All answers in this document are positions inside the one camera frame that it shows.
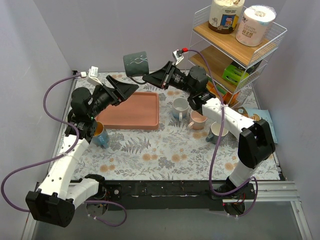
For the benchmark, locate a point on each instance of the blue butterfly mug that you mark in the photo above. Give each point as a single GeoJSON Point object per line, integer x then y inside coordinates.
{"type": "Point", "coordinates": [100, 137]}

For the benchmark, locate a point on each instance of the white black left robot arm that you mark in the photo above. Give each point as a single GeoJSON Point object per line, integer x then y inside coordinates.
{"type": "Point", "coordinates": [65, 160]}

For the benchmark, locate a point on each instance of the dark green mug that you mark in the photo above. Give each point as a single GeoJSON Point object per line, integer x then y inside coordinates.
{"type": "Point", "coordinates": [136, 65]}

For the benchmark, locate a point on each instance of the floral tablecloth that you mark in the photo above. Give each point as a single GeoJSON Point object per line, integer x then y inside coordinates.
{"type": "Point", "coordinates": [172, 152]}

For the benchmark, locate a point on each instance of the brown cartoon tissue roll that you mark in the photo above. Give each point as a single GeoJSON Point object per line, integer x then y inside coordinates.
{"type": "Point", "coordinates": [224, 15]}

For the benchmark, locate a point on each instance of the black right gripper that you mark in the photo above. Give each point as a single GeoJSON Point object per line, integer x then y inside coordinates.
{"type": "Point", "coordinates": [169, 77]}

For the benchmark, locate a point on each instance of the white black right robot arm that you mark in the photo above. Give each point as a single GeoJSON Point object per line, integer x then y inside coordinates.
{"type": "Point", "coordinates": [255, 141]}

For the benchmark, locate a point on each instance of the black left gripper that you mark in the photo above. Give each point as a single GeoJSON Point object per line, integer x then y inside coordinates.
{"type": "Point", "coordinates": [113, 92]}

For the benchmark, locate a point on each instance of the pink toilet paper roll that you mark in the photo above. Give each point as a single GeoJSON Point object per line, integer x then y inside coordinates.
{"type": "Point", "coordinates": [255, 23]}

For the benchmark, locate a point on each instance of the green tissue box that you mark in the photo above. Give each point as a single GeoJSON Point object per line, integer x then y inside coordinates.
{"type": "Point", "coordinates": [234, 72]}

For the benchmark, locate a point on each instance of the pink mug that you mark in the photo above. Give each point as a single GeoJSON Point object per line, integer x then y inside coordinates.
{"type": "Point", "coordinates": [197, 121]}

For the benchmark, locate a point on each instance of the blue brown chips bag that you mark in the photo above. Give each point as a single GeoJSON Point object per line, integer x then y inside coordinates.
{"type": "Point", "coordinates": [257, 115]}

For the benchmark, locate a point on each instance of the terracotta pink tray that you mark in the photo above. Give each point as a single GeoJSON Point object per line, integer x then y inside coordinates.
{"type": "Point", "coordinates": [139, 112]}

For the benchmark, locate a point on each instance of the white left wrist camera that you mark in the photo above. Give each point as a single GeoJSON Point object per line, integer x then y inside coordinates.
{"type": "Point", "coordinates": [91, 76]}

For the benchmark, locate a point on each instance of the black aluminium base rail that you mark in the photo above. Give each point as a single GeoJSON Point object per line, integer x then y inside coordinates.
{"type": "Point", "coordinates": [162, 194]}

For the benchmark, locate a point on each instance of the blue white gradient mug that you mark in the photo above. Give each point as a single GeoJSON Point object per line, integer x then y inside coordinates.
{"type": "Point", "coordinates": [180, 108]}

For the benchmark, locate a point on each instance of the dark grey mug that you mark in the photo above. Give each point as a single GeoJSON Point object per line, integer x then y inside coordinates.
{"type": "Point", "coordinates": [214, 132]}

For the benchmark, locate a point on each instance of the white wire shelf rack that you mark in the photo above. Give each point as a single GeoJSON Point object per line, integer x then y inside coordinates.
{"type": "Point", "coordinates": [214, 52]}

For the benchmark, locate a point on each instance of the orange sponge pack right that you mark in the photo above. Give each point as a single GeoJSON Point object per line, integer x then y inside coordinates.
{"type": "Point", "coordinates": [222, 92]}

